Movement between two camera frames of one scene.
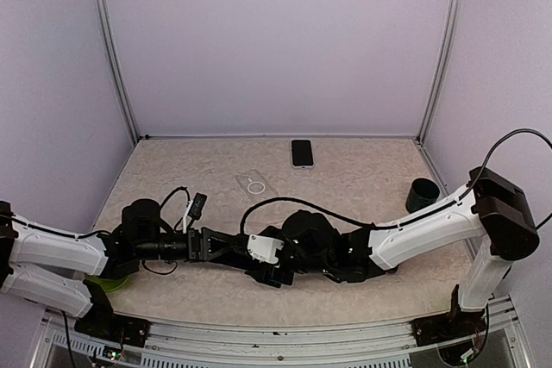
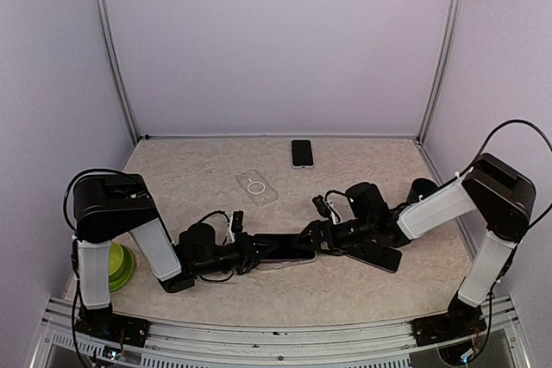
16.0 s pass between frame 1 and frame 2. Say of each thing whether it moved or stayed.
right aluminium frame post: stayed
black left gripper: moved
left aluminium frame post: stayed
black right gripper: moved
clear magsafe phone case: moved
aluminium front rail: stayed
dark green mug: stayed
